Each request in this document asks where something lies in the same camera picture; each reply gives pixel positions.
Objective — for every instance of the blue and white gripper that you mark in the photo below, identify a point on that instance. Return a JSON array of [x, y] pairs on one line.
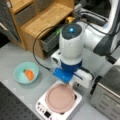
[[80, 76]]

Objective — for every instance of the pink pan with white handle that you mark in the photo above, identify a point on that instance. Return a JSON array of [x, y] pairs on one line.
[[60, 98]]

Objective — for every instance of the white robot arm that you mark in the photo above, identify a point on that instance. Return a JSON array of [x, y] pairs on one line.
[[101, 40]]

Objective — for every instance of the silver toaster oven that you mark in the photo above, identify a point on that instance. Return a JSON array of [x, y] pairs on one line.
[[106, 96]]

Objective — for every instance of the open grey drawer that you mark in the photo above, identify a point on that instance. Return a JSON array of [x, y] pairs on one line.
[[50, 39]]

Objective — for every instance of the green item in drawer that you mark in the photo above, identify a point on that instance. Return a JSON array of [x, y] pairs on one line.
[[58, 31]]

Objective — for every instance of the orange carrot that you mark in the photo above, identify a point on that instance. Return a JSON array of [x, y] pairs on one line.
[[29, 74]]

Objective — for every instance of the yellow item in drawer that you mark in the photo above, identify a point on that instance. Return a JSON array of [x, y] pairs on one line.
[[69, 20]]

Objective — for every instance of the teal bowl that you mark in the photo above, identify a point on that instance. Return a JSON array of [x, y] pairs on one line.
[[19, 72]]

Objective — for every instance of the wooden shelf cabinet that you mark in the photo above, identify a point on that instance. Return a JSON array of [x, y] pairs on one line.
[[32, 17]]

